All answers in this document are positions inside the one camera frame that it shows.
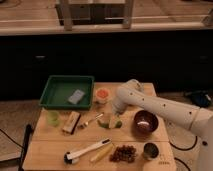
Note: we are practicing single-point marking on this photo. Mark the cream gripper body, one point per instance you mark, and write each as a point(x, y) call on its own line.
point(113, 119)

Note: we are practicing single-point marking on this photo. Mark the green pepper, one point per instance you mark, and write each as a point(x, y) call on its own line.
point(107, 126)

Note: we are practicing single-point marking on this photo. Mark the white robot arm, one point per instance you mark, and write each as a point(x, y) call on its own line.
point(197, 120)

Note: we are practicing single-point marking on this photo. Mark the orange-filled plastic cup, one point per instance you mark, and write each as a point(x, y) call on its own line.
point(102, 95)

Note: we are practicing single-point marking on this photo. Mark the metal measuring cup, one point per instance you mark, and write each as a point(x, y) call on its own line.
point(150, 151)

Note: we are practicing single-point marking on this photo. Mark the light green plastic cup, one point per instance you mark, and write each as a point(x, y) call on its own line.
point(52, 118)

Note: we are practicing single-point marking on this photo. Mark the metal spoon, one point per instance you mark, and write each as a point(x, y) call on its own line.
point(85, 124)

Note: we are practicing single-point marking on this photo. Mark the dark red bowl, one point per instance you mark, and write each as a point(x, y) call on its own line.
point(145, 122)

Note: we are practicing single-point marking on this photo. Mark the yellow corn piece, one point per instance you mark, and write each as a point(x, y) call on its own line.
point(103, 152)

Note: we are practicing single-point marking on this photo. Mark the bunch of red grapes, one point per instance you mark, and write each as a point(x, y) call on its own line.
point(124, 153)

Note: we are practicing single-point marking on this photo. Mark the wooden block eraser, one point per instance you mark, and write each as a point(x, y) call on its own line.
point(71, 122)

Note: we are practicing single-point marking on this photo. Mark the grey sponge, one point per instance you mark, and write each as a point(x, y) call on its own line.
point(76, 96)

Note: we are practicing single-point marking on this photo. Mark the green plastic tray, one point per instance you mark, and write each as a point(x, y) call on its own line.
point(59, 88)

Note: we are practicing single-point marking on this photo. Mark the black table leg bar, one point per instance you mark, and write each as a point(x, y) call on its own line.
point(28, 132)

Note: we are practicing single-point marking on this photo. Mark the wooden chair frame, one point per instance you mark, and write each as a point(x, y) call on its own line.
point(94, 14)

